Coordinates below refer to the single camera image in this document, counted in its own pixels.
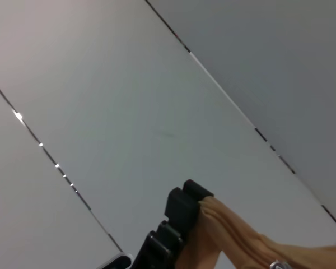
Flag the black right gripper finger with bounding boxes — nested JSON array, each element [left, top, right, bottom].
[[131, 187, 199, 269], [183, 179, 215, 203]]

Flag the khaki canvas food bag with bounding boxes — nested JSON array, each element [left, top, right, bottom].
[[179, 196, 336, 269]]

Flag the silver zipper pull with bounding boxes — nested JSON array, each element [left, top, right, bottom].
[[269, 259, 289, 269]]

